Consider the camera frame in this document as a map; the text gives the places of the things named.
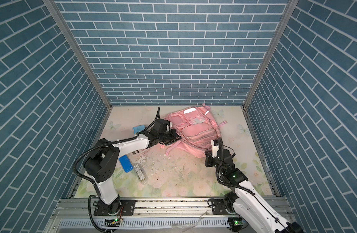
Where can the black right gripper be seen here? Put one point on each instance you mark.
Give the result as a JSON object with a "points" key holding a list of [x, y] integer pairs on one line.
{"points": [[208, 154]]}

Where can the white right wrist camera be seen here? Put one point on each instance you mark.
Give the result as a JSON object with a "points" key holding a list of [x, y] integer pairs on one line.
{"points": [[215, 147]]}

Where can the blue pencil case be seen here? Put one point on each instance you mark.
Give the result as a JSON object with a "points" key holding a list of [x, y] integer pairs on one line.
{"points": [[126, 163]]}

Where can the blue pencil sharpener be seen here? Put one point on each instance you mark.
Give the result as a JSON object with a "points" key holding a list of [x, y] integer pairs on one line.
{"points": [[138, 129]]}

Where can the pink school backpack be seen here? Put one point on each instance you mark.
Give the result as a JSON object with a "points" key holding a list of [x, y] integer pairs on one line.
{"points": [[197, 128]]}

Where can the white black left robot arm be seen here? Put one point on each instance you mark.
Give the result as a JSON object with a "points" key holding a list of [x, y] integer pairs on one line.
{"points": [[97, 164]]}

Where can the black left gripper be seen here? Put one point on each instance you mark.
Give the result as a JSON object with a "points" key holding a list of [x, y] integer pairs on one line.
{"points": [[173, 139]]}

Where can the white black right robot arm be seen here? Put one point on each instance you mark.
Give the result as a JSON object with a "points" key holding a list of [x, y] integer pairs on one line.
{"points": [[244, 200]]}

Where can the white pink calculator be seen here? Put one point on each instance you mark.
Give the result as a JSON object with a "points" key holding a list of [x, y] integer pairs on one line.
{"points": [[137, 152]]}

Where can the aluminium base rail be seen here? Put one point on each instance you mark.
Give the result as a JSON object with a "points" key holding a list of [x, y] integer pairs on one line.
{"points": [[176, 215]]}

